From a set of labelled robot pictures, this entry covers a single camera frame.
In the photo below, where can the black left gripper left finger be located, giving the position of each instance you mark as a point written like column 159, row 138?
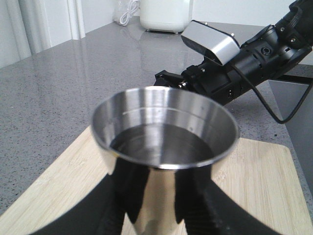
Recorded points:
column 102, row 211

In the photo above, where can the steel double jigger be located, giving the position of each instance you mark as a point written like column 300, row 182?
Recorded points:
column 158, row 145

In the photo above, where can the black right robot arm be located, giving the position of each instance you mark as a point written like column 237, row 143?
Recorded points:
column 283, row 45

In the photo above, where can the grey curtain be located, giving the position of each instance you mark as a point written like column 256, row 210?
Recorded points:
column 28, row 27

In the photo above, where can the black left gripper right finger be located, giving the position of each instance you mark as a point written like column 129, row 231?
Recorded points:
column 207, row 210

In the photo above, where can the white appliance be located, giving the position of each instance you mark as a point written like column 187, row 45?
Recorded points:
column 165, row 15

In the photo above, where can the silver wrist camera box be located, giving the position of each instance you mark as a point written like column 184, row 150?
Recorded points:
column 215, row 45

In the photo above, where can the wooden cutting board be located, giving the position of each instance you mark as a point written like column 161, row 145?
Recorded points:
column 259, row 176

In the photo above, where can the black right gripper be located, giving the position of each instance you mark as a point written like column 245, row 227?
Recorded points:
column 219, row 83

